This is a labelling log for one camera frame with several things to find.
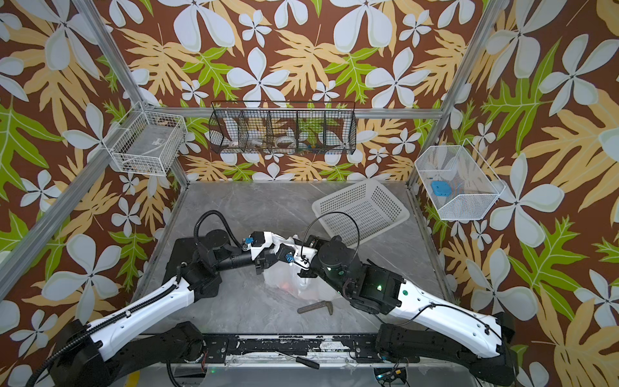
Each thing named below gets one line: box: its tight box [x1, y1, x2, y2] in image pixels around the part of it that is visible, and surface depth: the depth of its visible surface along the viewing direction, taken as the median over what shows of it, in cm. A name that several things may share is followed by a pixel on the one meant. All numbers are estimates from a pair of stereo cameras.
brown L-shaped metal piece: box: [296, 299, 334, 316], surface depth 84 cm
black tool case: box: [161, 236, 207, 286], surface depth 90 cm
